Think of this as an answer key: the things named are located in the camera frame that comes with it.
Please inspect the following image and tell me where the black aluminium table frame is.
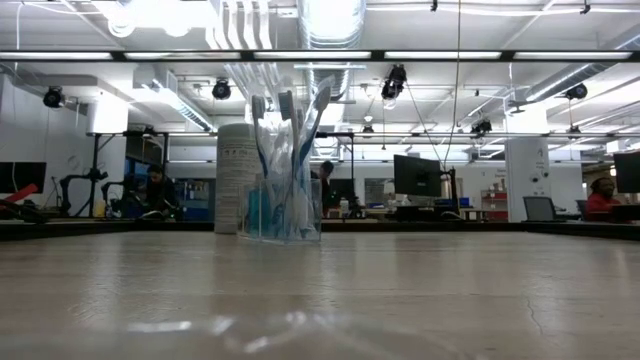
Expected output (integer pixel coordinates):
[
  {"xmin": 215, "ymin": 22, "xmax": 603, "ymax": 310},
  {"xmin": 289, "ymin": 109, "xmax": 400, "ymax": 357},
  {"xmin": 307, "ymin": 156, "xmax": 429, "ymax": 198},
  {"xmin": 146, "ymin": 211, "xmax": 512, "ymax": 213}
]
[{"xmin": 0, "ymin": 218, "xmax": 640, "ymax": 242}]

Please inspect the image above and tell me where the clear acrylic organizer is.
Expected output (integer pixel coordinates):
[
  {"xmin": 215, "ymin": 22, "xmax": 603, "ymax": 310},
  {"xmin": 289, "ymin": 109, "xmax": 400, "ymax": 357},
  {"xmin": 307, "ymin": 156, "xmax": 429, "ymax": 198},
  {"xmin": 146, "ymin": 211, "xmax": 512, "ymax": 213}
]
[{"xmin": 238, "ymin": 178, "xmax": 322, "ymax": 245}]

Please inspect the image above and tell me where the red shelf unit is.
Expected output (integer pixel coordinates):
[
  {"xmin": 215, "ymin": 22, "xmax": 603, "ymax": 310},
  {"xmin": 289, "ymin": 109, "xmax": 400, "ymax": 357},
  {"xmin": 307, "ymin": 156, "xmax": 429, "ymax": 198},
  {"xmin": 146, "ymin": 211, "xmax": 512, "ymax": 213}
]
[{"xmin": 480, "ymin": 188, "xmax": 509, "ymax": 222}]

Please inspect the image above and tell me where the white wipes canister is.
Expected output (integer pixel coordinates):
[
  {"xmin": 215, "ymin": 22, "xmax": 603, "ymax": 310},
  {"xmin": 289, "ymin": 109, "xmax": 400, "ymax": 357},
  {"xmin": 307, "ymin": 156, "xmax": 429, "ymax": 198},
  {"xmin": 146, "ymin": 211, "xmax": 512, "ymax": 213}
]
[{"xmin": 214, "ymin": 122, "xmax": 264, "ymax": 235}]

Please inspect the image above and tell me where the blue storage rack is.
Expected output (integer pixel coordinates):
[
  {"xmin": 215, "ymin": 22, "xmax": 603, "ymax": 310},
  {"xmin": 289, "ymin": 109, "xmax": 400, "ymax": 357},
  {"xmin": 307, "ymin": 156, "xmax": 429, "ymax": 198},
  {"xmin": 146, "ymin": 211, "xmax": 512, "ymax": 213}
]
[{"xmin": 122, "ymin": 158, "xmax": 216, "ymax": 221}]

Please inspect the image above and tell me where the black background rig frame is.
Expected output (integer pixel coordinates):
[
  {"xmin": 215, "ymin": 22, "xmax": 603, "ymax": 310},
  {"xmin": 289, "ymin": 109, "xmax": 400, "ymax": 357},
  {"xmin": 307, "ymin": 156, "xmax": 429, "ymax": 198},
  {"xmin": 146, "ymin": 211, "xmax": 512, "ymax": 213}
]
[
  {"xmin": 314, "ymin": 131, "xmax": 356, "ymax": 191},
  {"xmin": 87, "ymin": 130, "xmax": 171, "ymax": 217}
]

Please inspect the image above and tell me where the thin hanging cable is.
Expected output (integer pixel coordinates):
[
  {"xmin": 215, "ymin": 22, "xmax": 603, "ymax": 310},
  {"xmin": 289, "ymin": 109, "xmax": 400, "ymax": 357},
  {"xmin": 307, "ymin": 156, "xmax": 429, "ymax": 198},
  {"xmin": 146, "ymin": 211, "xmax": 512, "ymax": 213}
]
[{"xmin": 442, "ymin": 0, "xmax": 462, "ymax": 169}]

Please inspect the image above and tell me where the person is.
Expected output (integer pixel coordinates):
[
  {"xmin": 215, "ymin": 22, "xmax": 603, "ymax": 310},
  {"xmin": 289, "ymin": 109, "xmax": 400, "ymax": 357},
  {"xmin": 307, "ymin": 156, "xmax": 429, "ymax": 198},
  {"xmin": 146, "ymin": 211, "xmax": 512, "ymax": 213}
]
[
  {"xmin": 584, "ymin": 177, "xmax": 625, "ymax": 222},
  {"xmin": 143, "ymin": 163, "xmax": 180, "ymax": 220},
  {"xmin": 312, "ymin": 159, "xmax": 336, "ymax": 217}
]

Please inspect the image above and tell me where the silver ventilation duct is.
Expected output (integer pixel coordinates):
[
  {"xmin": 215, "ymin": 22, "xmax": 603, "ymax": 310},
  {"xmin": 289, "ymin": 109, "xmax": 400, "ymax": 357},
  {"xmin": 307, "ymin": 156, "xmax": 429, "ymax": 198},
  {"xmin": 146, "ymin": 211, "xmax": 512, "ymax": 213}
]
[
  {"xmin": 522, "ymin": 22, "xmax": 640, "ymax": 104},
  {"xmin": 298, "ymin": 0, "xmax": 367, "ymax": 159}
]

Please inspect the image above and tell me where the black background gripper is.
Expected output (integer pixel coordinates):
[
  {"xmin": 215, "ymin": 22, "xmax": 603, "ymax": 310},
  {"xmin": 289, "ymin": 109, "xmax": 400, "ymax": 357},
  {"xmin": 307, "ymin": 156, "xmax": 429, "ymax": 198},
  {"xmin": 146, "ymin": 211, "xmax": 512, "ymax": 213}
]
[{"xmin": 0, "ymin": 198, "xmax": 51, "ymax": 224}]

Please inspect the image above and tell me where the red curved object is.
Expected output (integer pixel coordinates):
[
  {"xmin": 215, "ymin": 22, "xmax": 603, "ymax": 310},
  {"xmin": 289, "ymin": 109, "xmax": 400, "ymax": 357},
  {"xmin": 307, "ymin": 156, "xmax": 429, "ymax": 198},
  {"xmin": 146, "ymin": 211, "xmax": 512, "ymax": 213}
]
[{"xmin": 4, "ymin": 183, "xmax": 40, "ymax": 204}]

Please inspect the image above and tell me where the black overhead beam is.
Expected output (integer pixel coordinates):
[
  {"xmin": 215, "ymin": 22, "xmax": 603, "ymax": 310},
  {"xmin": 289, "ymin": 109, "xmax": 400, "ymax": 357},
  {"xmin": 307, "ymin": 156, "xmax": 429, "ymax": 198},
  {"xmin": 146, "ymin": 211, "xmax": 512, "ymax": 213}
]
[{"xmin": 0, "ymin": 48, "xmax": 640, "ymax": 64}]

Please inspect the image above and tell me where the black computer monitor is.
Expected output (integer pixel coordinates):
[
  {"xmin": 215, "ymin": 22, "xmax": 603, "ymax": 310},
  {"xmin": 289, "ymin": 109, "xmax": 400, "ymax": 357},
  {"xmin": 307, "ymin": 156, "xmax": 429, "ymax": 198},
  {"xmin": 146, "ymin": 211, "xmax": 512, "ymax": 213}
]
[
  {"xmin": 0, "ymin": 161, "xmax": 47, "ymax": 195},
  {"xmin": 393, "ymin": 154, "xmax": 443, "ymax": 199},
  {"xmin": 613, "ymin": 151, "xmax": 640, "ymax": 195}
]

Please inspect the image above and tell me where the black ceiling spotlight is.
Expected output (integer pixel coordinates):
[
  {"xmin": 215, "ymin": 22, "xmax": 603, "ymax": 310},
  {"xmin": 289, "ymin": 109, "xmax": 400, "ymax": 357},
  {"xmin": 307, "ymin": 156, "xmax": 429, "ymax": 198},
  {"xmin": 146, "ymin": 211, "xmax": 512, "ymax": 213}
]
[
  {"xmin": 211, "ymin": 78, "xmax": 233, "ymax": 101},
  {"xmin": 564, "ymin": 82, "xmax": 589, "ymax": 101},
  {"xmin": 42, "ymin": 86, "xmax": 66, "ymax": 110},
  {"xmin": 469, "ymin": 118, "xmax": 494, "ymax": 137},
  {"xmin": 380, "ymin": 63, "xmax": 408, "ymax": 101}
]

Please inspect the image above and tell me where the white square pillar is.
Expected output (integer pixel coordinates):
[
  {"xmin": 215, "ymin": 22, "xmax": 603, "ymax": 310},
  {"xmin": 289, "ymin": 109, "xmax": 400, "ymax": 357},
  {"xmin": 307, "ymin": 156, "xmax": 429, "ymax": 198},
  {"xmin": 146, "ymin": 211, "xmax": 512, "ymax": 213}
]
[{"xmin": 503, "ymin": 135, "xmax": 552, "ymax": 222}]

